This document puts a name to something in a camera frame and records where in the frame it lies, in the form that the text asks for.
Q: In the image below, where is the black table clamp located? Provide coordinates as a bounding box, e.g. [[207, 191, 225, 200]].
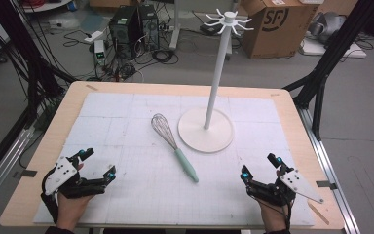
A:
[[315, 179, 339, 191], [12, 169, 39, 179]]

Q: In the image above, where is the white flat board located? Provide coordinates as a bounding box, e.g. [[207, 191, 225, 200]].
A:
[[299, 38, 368, 59]]

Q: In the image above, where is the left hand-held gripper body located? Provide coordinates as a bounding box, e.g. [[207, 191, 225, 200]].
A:
[[42, 152, 111, 200]]

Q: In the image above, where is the white device with green display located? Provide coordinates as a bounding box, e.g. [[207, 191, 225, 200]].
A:
[[93, 39, 107, 66]]

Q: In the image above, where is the white power strip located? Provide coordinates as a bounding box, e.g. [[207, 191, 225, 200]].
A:
[[83, 30, 104, 45]]

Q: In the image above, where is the slim black computer tower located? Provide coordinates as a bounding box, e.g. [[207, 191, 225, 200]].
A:
[[138, 3, 161, 52]]

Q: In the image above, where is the white hook rack stand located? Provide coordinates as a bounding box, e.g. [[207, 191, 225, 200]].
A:
[[177, 8, 255, 154]]

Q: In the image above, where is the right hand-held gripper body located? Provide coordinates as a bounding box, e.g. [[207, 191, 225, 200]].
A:
[[245, 166, 325, 208]]

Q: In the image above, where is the large black computer tower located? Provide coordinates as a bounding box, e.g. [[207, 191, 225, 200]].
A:
[[108, 4, 143, 61]]

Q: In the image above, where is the black power adapter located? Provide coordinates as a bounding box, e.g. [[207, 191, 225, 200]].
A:
[[199, 21, 222, 37]]

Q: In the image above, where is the coiled black cable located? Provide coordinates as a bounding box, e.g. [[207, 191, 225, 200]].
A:
[[151, 48, 180, 65]]

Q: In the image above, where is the thin wooden stick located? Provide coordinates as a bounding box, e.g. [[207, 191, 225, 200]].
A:
[[307, 201, 331, 226]]

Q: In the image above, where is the grey bag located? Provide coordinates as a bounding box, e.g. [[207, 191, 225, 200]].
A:
[[307, 11, 348, 44]]

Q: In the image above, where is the person's right hand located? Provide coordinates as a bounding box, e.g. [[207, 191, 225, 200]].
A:
[[258, 169, 290, 234]]

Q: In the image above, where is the white metal post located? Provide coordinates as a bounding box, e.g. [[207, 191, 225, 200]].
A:
[[168, 0, 182, 51]]

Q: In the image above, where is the black metal frame stand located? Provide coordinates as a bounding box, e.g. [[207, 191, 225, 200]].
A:
[[282, 0, 374, 141], [0, 0, 78, 131]]

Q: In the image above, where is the white grid mat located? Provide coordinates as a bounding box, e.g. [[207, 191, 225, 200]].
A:
[[32, 92, 316, 227]]

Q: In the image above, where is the aluminium rail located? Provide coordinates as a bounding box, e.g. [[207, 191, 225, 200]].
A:
[[0, 126, 36, 214], [296, 106, 362, 234]]

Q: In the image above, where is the wire whisk with green handle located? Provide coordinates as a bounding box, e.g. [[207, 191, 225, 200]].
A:
[[150, 113, 200, 183]]

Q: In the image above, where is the person's left hand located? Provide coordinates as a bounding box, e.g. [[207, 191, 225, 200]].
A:
[[56, 162, 95, 232]]

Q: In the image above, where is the brown cardboard box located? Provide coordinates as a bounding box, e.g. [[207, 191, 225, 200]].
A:
[[240, 0, 321, 60]]

